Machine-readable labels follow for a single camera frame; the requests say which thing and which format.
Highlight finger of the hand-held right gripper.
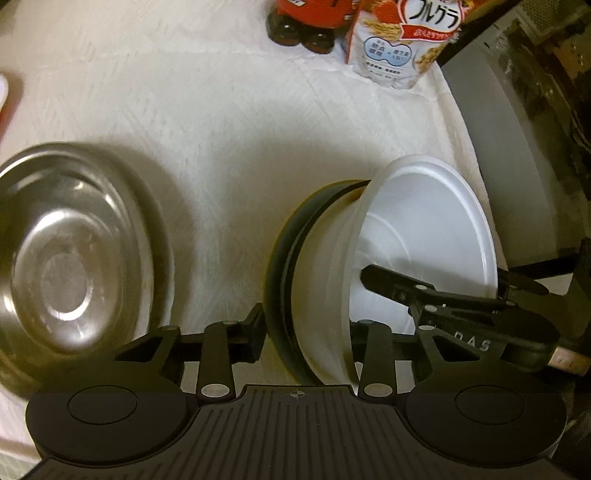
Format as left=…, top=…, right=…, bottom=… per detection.
left=360, top=264, right=506, bottom=324
left=496, top=269, right=548, bottom=305

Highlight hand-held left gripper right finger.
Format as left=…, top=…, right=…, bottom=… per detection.
left=351, top=318, right=458, bottom=400

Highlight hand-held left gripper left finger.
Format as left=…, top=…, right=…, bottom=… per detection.
left=115, top=302, right=267, bottom=400

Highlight white plastic bowl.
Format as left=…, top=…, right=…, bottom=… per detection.
left=291, top=154, right=499, bottom=384

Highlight white textured cloth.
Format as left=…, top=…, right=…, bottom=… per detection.
left=0, top=0, right=509, bottom=462

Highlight stainless steel bowl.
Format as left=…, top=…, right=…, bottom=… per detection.
left=0, top=143, right=177, bottom=400

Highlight red cereal bag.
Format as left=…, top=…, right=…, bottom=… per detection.
left=342, top=0, right=465, bottom=90

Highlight red and black toy figure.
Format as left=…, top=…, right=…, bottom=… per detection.
left=267, top=0, right=356, bottom=52

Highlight pink rectangular tray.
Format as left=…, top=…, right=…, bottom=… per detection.
left=0, top=74, right=24, bottom=144

